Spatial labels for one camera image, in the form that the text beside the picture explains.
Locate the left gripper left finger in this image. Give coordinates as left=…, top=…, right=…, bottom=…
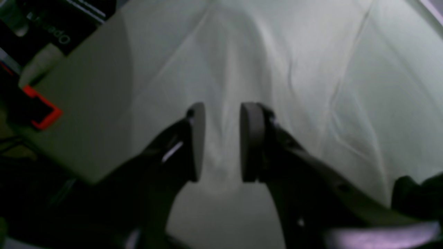
left=54, top=102, right=206, bottom=249

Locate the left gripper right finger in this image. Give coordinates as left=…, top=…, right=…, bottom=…
left=239, top=102, right=442, bottom=249

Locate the light green table cloth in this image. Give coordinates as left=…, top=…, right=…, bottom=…
left=14, top=0, right=443, bottom=249

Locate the red black clamp right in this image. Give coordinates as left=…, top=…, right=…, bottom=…
left=1, top=86, right=62, bottom=130

